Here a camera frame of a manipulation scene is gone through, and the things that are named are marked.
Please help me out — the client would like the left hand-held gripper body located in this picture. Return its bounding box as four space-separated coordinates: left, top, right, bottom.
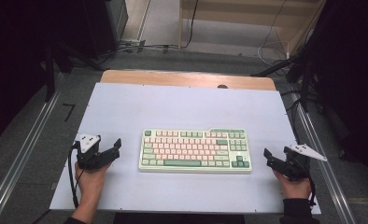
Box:
74 133 105 172

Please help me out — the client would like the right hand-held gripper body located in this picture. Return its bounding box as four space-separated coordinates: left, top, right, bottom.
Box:
283 143 328 182

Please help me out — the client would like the green and pink mechanical keyboard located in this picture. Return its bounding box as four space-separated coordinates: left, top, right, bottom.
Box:
137 127 253 174

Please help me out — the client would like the person's right hand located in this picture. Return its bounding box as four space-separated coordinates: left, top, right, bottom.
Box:
272 169 313 201

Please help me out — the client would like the person's left hand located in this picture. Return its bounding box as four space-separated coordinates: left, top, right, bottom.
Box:
75 161 112 203

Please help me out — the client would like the black metal stand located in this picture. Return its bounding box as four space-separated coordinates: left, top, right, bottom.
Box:
251 52 317 114
43 36 57 103

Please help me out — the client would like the wooden table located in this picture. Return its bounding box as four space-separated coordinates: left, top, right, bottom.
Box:
99 69 277 91

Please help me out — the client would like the black curtain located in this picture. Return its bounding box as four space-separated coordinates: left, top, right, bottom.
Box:
297 0 368 185
0 0 129 147

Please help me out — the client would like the light wooden shelf unit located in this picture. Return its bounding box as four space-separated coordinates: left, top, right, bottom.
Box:
177 0 327 59

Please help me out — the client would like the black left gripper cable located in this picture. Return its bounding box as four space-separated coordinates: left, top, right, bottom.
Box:
67 141 84 209

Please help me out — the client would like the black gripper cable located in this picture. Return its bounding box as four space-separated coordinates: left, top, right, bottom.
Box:
306 175 318 208
67 141 84 209

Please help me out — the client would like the metal floor rail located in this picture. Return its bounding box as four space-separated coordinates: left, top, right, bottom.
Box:
0 90 63 224
289 91 358 224

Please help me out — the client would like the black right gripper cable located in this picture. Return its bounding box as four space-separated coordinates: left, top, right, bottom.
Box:
306 175 318 208

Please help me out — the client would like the white floor cable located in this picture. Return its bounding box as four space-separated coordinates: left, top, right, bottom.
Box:
256 0 290 67

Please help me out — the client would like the black floor cable bundle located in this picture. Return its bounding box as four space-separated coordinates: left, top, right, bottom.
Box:
96 38 181 62

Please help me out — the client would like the black hanging cable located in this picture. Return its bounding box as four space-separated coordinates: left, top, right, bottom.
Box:
181 0 200 49

